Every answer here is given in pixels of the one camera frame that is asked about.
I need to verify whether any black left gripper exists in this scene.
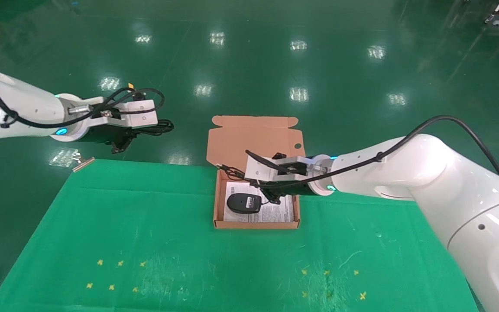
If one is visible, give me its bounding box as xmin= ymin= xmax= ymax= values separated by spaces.
xmin=76 ymin=125 xmax=160 ymax=155

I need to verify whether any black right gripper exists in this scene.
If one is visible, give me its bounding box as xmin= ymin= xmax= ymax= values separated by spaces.
xmin=256 ymin=152 xmax=320 ymax=205

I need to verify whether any black data cable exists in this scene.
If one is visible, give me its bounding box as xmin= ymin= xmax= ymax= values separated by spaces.
xmin=139 ymin=119 xmax=175 ymax=137

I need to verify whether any black wired mouse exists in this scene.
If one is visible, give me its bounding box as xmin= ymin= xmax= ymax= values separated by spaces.
xmin=216 ymin=163 xmax=276 ymax=214

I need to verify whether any orange cardboard box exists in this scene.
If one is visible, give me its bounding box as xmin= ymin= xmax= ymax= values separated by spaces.
xmin=206 ymin=115 xmax=306 ymax=229

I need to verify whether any white printed instruction sheet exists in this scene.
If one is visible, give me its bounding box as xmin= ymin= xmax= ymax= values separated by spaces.
xmin=224 ymin=181 xmax=295 ymax=223

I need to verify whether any metal binder clip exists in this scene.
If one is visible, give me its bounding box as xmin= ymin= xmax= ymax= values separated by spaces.
xmin=72 ymin=155 xmax=96 ymax=173

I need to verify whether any green table mat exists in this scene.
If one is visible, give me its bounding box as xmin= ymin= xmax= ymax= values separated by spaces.
xmin=0 ymin=159 xmax=480 ymax=312

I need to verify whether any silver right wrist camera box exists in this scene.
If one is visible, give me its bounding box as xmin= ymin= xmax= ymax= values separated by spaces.
xmin=244 ymin=156 xmax=320 ymax=183

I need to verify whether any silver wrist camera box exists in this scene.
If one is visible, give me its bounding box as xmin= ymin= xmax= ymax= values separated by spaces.
xmin=244 ymin=156 xmax=320 ymax=183
xmin=87 ymin=99 xmax=159 ymax=129

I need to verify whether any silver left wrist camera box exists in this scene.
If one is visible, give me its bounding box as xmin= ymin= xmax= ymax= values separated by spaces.
xmin=87 ymin=99 xmax=159 ymax=129

